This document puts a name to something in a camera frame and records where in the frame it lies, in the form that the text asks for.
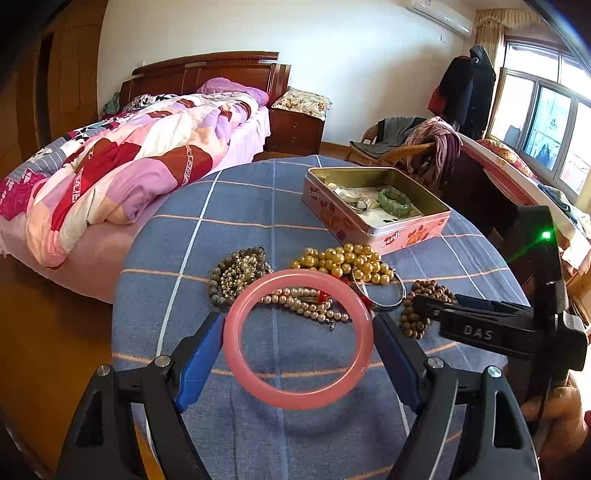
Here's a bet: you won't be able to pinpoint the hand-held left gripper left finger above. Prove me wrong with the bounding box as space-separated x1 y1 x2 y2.
55 311 227 480

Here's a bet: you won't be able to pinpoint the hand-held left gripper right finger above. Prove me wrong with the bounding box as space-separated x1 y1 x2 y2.
372 313 541 480

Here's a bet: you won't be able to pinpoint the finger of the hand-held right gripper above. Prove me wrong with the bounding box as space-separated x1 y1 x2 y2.
412 294 458 324
455 294 534 317

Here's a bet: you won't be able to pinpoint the brown wooden bead bracelet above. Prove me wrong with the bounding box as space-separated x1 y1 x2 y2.
401 279 458 340

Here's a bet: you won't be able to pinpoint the silver bangle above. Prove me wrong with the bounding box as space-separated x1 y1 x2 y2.
352 268 407 311

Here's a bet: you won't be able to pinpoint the grey bead necklace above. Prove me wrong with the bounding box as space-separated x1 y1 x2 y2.
208 247 274 308

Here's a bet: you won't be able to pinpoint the pale gold bead chain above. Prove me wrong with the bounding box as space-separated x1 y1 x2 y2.
222 255 260 297

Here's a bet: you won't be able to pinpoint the gold pearl necklace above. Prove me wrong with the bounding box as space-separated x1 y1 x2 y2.
290 244 395 286

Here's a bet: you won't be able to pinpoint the pink tin box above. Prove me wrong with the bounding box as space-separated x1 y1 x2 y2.
302 166 452 256

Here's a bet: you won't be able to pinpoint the pink jade bangle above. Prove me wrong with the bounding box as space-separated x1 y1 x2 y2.
223 270 374 411

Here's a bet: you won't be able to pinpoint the pink pearl strand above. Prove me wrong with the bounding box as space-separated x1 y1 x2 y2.
259 287 352 330

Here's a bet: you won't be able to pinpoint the person's right hand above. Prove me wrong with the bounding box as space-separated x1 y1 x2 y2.
522 376 591 462

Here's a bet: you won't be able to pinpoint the white paper sheet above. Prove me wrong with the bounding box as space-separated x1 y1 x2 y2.
355 187 423 225

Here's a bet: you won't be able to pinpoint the dark wooden desk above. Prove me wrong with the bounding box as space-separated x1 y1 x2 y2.
443 148 591 324

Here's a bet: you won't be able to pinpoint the green jade bangle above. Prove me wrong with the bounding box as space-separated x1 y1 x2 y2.
378 187 411 214

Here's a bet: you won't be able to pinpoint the silver metal trinket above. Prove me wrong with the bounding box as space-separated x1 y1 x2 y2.
329 182 372 213

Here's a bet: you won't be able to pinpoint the blue plaid tablecloth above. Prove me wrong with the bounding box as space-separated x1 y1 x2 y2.
112 157 541 480

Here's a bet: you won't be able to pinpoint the bed with patchwork quilt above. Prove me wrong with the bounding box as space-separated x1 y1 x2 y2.
0 108 271 303

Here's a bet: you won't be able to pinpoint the wicker chair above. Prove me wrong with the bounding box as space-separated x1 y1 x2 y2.
346 124 444 185

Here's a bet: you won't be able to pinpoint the pink and purple garments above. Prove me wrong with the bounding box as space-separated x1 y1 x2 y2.
404 117 462 185

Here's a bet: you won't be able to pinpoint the grey garment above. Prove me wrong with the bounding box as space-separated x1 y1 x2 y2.
351 117 430 160

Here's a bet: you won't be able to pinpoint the window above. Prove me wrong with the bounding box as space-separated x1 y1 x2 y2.
489 39 591 199

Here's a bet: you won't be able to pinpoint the pink patchwork quilt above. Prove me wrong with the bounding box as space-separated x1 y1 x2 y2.
0 90 259 268

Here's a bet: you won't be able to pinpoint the hanging dark coats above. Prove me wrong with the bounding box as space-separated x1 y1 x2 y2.
427 45 497 139

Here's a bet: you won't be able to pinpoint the dark wooden nightstand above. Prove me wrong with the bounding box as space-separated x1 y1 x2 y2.
264 107 326 157

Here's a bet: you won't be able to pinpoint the floral cushion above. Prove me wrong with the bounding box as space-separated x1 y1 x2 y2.
271 88 332 121

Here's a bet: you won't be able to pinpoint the purple pillow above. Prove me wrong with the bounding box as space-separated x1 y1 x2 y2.
196 77 269 106

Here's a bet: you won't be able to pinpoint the yellow curtain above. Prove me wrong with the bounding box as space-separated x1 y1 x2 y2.
475 9 546 70

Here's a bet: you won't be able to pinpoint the dark wooden headboard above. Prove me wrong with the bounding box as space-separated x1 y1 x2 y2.
119 51 291 107

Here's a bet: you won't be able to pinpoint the white air conditioner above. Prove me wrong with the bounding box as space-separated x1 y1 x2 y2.
406 0 474 38

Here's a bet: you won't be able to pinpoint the brown wooden wardrobe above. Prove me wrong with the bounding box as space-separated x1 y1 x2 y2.
0 0 109 181

